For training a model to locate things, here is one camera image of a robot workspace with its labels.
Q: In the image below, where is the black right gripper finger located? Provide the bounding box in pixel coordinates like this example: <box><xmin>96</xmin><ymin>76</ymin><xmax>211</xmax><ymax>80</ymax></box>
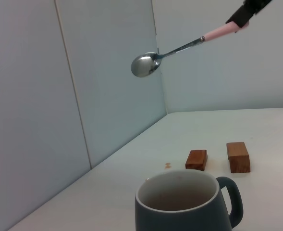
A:
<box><xmin>234</xmin><ymin>23</ymin><xmax>250</xmax><ymax>33</ymax></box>
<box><xmin>225</xmin><ymin>0</ymin><xmax>274</xmax><ymax>27</ymax></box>

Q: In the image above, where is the pink handled metal spoon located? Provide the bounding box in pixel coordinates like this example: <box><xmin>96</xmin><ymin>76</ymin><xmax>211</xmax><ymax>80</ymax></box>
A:
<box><xmin>131</xmin><ymin>20</ymin><xmax>239</xmax><ymax>78</ymax></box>

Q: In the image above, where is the grey ceramic cup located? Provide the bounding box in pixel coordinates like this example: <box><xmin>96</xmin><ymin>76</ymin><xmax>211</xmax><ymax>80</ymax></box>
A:
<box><xmin>134</xmin><ymin>169</ymin><xmax>244</xmax><ymax>231</ymax></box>

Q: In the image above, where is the notched light wooden block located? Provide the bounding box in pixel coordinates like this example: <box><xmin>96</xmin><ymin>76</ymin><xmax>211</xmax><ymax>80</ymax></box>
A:
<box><xmin>226</xmin><ymin>141</ymin><xmax>251</xmax><ymax>174</ymax></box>

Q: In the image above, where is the flat dark wooden block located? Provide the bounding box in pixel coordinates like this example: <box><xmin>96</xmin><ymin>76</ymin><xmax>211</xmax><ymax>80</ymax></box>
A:
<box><xmin>185</xmin><ymin>149</ymin><xmax>208</xmax><ymax>171</ymax></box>

